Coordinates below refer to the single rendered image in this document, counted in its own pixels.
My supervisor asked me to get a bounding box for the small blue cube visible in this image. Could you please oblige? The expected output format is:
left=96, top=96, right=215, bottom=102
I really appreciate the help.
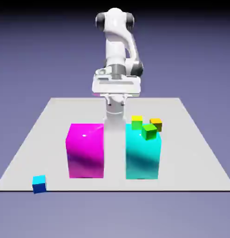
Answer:
left=32, top=174, right=47, bottom=194

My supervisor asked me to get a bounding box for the small yellow cube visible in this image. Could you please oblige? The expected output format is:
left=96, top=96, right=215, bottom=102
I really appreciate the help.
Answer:
left=131, top=115, right=143, bottom=131

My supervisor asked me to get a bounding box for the large magenta box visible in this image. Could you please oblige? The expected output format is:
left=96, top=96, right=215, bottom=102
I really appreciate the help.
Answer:
left=65, top=123, right=105, bottom=179

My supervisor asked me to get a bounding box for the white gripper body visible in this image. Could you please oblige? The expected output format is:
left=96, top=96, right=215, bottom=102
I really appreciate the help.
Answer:
left=92, top=74, right=142, bottom=98

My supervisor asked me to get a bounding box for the large cyan box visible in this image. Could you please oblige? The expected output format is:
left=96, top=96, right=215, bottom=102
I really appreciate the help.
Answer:
left=125, top=123, right=162, bottom=180

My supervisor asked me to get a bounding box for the small green cube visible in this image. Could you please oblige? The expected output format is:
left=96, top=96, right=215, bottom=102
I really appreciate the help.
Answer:
left=141, top=124, right=158, bottom=140

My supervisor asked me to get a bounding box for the small orange cube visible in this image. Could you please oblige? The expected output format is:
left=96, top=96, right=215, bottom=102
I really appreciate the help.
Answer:
left=149, top=118, right=163, bottom=132

